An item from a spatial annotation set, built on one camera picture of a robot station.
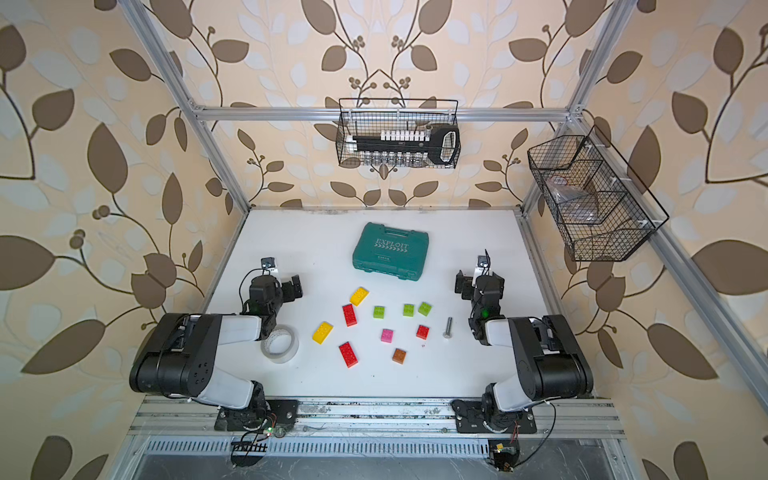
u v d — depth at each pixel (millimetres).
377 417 755
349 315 911
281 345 861
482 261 806
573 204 696
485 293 703
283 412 757
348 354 843
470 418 728
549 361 444
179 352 511
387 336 866
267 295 738
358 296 959
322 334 871
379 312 912
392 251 1019
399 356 826
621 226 720
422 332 869
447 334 882
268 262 825
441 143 839
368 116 912
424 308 932
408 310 912
